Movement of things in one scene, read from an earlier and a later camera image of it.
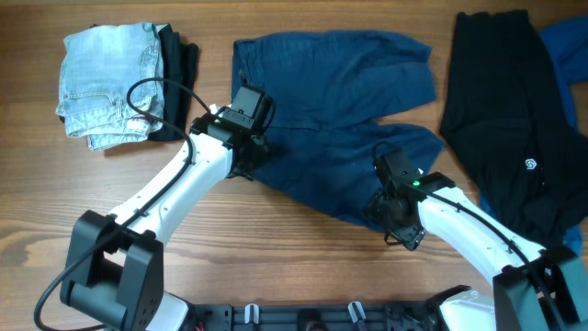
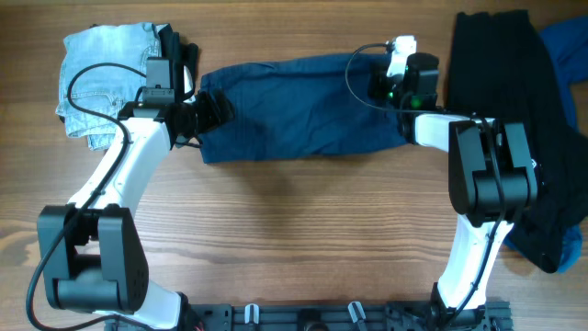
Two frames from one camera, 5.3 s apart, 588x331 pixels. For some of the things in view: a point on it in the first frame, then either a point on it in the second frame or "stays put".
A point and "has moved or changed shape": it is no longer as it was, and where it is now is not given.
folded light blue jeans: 97,69 stays put
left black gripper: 262,152 -> 212,118
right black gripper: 409,235 -> 379,74
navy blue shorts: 328,92 has moved or changed shape
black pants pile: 507,116 stays put
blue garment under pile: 567,46 stays put
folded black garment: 179,64 stays put
